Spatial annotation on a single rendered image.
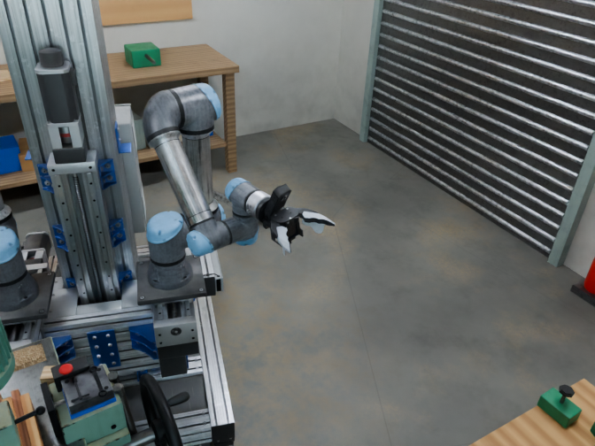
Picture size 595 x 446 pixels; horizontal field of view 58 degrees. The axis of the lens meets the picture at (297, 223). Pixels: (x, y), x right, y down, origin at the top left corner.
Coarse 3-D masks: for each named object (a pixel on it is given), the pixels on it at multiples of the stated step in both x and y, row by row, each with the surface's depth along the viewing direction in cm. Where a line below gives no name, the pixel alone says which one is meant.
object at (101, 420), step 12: (108, 372) 130; (60, 396) 124; (60, 408) 121; (108, 408) 122; (120, 408) 123; (60, 420) 118; (72, 420) 118; (84, 420) 119; (96, 420) 121; (108, 420) 123; (120, 420) 125; (72, 432) 119; (84, 432) 121; (96, 432) 123; (108, 432) 125
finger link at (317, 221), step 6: (306, 216) 140; (312, 216) 139; (318, 216) 139; (324, 216) 140; (306, 222) 140; (312, 222) 141; (318, 222) 139; (324, 222) 139; (330, 222) 138; (318, 228) 142
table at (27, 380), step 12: (48, 348) 144; (48, 360) 140; (24, 372) 137; (36, 372) 137; (12, 384) 133; (24, 384) 133; (36, 384) 134; (36, 396) 130; (48, 420) 125; (48, 432) 122; (120, 432) 127; (48, 444) 120; (60, 444) 120; (72, 444) 120; (84, 444) 120; (96, 444) 124; (108, 444) 124; (120, 444) 126
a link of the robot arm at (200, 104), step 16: (176, 96) 152; (192, 96) 154; (208, 96) 157; (192, 112) 154; (208, 112) 158; (192, 128) 158; (208, 128) 161; (192, 144) 163; (208, 144) 166; (192, 160) 166; (208, 160) 168; (208, 176) 171; (208, 192) 174
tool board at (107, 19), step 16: (112, 0) 377; (128, 0) 382; (144, 0) 387; (160, 0) 393; (176, 0) 398; (112, 16) 382; (128, 16) 387; (144, 16) 393; (160, 16) 398; (176, 16) 404; (192, 16) 410
